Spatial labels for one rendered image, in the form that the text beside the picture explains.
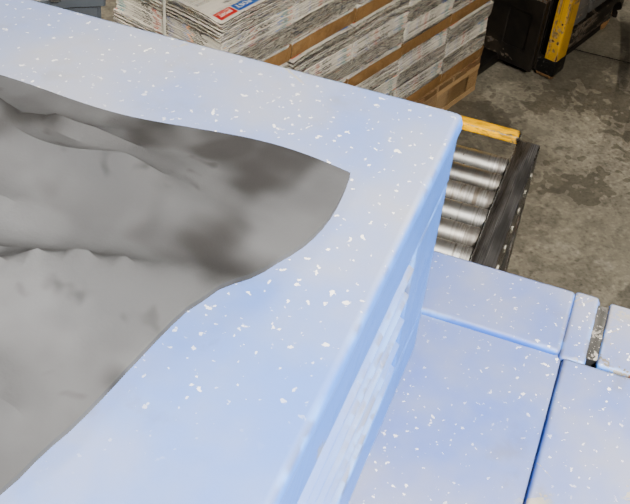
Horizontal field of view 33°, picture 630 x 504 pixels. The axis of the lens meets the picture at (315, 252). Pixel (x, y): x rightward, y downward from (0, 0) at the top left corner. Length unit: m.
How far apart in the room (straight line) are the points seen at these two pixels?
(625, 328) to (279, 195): 0.36
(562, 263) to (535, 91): 0.99
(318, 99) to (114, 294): 0.22
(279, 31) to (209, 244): 2.35
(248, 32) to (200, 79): 2.08
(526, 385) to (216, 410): 0.36
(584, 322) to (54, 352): 0.47
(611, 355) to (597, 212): 2.82
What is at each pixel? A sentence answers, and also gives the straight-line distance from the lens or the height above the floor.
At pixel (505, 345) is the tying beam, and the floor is 1.55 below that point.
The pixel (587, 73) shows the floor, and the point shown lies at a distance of 4.37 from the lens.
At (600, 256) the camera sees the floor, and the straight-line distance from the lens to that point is 3.45.
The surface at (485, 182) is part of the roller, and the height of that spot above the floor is 0.79.
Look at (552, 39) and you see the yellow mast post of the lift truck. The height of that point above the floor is 0.18.
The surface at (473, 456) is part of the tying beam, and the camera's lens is 0.72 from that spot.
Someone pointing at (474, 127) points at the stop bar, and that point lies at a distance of 2.38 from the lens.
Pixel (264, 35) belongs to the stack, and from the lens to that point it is 2.80.
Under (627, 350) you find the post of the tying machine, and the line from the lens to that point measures 0.82.
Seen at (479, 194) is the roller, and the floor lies 0.80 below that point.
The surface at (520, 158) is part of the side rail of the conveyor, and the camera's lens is 2.34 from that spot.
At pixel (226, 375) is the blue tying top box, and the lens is 0.47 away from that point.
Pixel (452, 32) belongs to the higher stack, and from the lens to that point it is 3.73.
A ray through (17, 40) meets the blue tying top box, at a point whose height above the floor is 1.75.
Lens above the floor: 2.09
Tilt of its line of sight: 40 degrees down
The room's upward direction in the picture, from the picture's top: 6 degrees clockwise
